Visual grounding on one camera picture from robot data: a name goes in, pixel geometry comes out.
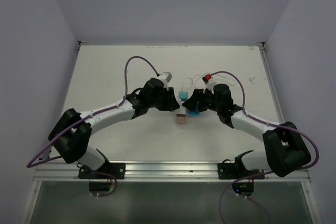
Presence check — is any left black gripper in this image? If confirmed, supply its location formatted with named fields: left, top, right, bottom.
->
left=148, top=86, right=179, bottom=110

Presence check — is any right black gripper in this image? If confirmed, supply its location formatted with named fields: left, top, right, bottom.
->
left=184, top=88, right=222, bottom=112

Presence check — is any blue plug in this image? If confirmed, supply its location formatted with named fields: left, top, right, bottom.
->
left=187, top=101, right=200, bottom=116

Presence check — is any teal charger plug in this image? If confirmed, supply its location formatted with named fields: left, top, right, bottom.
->
left=178, top=91, right=188, bottom=102

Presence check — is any pink charger plug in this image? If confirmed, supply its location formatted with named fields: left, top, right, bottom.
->
left=176, top=114, right=186, bottom=124

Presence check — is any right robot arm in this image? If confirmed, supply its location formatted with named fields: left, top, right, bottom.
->
left=182, top=84, right=311, bottom=178

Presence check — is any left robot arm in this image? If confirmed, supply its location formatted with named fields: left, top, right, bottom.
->
left=49, top=78, right=180, bottom=164

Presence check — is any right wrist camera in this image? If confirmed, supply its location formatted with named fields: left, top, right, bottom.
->
left=202, top=73, right=217, bottom=91

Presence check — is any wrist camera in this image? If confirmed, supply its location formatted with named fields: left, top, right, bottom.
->
left=157, top=72, right=173, bottom=90
left=202, top=73, right=217, bottom=91

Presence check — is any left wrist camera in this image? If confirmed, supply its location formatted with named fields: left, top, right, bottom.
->
left=157, top=72, right=173, bottom=90

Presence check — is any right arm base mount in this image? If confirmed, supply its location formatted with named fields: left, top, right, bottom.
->
left=217, top=159, right=265, bottom=180

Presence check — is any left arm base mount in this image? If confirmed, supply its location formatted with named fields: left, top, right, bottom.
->
left=77, top=162, right=126, bottom=179

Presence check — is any aluminium front rail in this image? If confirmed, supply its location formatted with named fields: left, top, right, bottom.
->
left=33, top=161, right=309, bottom=182

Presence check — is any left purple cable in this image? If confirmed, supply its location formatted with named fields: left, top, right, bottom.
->
left=26, top=56, right=161, bottom=169

